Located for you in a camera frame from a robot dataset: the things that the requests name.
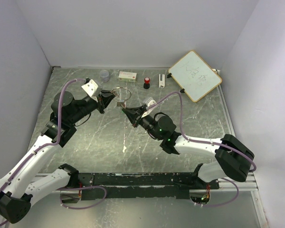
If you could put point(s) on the white green staples box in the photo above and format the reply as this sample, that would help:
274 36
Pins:
127 76

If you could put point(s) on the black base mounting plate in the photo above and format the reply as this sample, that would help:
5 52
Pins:
144 185

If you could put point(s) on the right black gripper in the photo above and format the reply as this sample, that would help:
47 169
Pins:
134 115

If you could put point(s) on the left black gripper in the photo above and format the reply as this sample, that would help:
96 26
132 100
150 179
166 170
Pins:
103 101

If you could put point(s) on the white stapler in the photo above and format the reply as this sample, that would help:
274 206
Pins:
161 80

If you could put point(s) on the yellow framed whiteboard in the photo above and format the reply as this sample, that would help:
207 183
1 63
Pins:
194 76

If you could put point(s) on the red black stamp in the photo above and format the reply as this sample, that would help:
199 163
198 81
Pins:
146 84

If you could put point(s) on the aluminium rail frame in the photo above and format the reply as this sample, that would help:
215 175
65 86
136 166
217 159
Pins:
232 158

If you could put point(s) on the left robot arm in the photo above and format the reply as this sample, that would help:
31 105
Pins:
17 191

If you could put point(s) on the wire keyring with keys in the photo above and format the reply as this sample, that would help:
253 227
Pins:
122 95

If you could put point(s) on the clear plastic cup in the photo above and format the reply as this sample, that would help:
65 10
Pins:
104 75

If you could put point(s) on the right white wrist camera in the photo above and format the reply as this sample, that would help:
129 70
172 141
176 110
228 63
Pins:
150 106

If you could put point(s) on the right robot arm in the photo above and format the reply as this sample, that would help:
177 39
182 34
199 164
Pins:
231 157

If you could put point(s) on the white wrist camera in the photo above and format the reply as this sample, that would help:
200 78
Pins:
92 88
150 106

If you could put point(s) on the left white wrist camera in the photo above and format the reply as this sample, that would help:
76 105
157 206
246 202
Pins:
92 88

